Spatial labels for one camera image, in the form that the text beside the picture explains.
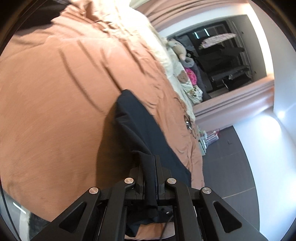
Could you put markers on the pink plush toy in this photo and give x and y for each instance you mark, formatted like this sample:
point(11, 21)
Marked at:
point(190, 76)

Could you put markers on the grey plush elephant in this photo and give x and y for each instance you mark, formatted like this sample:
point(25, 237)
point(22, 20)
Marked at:
point(187, 62)

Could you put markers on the black plush toy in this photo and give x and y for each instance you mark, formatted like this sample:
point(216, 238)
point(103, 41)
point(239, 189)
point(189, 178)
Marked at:
point(189, 55)

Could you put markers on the hanging floral garment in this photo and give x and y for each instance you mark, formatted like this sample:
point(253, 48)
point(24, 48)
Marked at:
point(217, 39)

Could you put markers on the orange-brown blanket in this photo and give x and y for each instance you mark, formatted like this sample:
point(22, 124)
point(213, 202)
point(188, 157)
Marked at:
point(57, 104)

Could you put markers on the white nightstand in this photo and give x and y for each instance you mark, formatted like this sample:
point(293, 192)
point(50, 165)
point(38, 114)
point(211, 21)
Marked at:
point(202, 146)

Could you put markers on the hanging black coat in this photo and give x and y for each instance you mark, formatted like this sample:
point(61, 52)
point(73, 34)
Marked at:
point(222, 56)

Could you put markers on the white patterned cushion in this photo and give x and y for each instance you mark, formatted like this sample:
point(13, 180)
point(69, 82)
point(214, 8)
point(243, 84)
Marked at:
point(195, 93)

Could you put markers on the beige plush toy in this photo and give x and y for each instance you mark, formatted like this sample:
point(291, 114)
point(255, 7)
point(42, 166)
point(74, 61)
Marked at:
point(177, 47)

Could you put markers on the bear print pillow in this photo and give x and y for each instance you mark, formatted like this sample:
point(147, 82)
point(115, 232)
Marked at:
point(182, 76)

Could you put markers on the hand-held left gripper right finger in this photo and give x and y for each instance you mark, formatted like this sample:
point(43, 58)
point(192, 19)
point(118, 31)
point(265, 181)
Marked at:
point(159, 176)

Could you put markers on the ceiling spotlight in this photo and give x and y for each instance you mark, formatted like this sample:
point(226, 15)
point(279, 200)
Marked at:
point(281, 114)

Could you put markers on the hanging dark garments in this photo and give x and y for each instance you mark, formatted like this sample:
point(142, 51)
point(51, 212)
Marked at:
point(231, 77)

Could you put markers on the cream duvet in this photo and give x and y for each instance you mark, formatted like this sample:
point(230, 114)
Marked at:
point(148, 32)

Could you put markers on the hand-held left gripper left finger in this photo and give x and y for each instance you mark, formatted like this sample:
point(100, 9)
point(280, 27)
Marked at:
point(140, 178)

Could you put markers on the black pants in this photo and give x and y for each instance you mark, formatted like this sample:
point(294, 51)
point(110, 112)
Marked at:
point(138, 120)

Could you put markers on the pink curtain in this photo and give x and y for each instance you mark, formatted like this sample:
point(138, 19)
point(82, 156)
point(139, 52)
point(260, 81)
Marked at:
point(231, 102)
point(185, 14)

